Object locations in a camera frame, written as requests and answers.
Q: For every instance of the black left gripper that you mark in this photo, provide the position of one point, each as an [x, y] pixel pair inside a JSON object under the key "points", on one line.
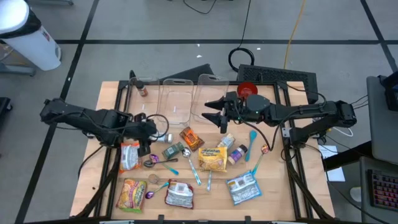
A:
{"points": [[140, 130]]}

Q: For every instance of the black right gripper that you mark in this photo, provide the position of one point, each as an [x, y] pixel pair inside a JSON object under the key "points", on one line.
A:
{"points": [[234, 107]]}

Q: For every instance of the white label spice jar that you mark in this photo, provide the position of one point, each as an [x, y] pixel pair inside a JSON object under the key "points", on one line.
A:
{"points": [[164, 138]]}

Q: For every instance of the green spice jar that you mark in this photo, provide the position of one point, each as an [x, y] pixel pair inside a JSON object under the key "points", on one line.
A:
{"points": [[172, 151]]}

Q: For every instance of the teal plastic spoon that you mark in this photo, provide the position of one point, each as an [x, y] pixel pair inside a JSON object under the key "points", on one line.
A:
{"points": [[252, 135]]}

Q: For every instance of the white purple lidded cup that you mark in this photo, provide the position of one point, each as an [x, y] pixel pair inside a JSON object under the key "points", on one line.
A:
{"points": [[237, 155]]}

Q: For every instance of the yellow Maruchan ramen packet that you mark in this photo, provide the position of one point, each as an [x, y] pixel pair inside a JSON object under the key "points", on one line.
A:
{"points": [[213, 160]]}

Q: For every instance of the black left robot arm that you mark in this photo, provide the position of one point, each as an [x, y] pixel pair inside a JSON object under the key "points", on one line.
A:
{"points": [[93, 121]]}

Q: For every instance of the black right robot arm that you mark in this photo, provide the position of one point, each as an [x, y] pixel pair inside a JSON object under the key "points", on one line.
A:
{"points": [[311, 112]]}

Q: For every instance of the clear plastic container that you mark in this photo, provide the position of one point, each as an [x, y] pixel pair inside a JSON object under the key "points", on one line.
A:
{"points": [[205, 90], [143, 105], [174, 102]]}

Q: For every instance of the dark metal spoon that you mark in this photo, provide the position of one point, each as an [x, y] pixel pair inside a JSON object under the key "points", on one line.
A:
{"points": [[148, 163]]}

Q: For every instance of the red bowl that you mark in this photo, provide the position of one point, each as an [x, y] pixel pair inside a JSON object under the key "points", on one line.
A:
{"points": [[247, 88]]}

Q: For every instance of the taco seasoning mix packet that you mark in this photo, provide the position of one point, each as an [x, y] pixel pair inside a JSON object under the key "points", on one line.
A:
{"points": [[191, 139]]}

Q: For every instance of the black flat panel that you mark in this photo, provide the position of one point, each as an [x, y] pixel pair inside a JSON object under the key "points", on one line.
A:
{"points": [[192, 74]]}

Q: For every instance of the orange green ramen packet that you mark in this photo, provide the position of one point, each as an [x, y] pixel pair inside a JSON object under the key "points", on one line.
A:
{"points": [[132, 196]]}

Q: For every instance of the red ramen packet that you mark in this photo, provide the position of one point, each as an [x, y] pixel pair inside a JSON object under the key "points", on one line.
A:
{"points": [[179, 194]]}

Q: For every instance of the blue ramen packet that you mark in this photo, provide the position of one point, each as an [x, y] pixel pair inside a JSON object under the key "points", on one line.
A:
{"points": [[243, 188]]}

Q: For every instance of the black table clamp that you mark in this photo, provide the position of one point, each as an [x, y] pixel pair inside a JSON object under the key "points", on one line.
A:
{"points": [[160, 218], [247, 219]]}

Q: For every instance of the black desk beam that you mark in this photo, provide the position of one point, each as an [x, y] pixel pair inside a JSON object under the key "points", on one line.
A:
{"points": [[342, 157]]}

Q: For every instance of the white paper sheet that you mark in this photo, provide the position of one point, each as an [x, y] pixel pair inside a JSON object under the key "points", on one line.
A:
{"points": [[335, 174]]}

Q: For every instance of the white trash can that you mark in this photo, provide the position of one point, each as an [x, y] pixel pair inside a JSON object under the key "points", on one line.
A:
{"points": [[31, 46]]}

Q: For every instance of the black floor object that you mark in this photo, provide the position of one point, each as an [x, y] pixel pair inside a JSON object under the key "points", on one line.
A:
{"points": [[4, 105]]}

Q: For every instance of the grey metal base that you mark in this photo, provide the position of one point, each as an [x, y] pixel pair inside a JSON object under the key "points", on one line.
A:
{"points": [[15, 70]]}

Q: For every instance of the white computer mouse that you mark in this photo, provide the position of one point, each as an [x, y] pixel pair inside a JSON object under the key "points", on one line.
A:
{"points": [[356, 194]]}

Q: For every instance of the grey rounded panel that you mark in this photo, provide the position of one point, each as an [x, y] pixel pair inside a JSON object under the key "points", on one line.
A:
{"points": [[382, 130]]}

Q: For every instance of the black bag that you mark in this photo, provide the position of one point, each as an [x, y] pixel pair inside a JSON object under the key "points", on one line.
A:
{"points": [[390, 93]]}

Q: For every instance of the backlit keyboard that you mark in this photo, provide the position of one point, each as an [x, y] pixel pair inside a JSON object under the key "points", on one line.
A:
{"points": [[384, 189]]}

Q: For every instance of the black table frame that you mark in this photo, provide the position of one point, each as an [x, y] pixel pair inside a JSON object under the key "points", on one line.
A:
{"points": [[119, 93]]}

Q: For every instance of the silver arm base bracket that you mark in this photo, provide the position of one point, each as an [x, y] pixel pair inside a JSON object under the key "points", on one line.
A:
{"points": [[93, 136], [285, 132]]}

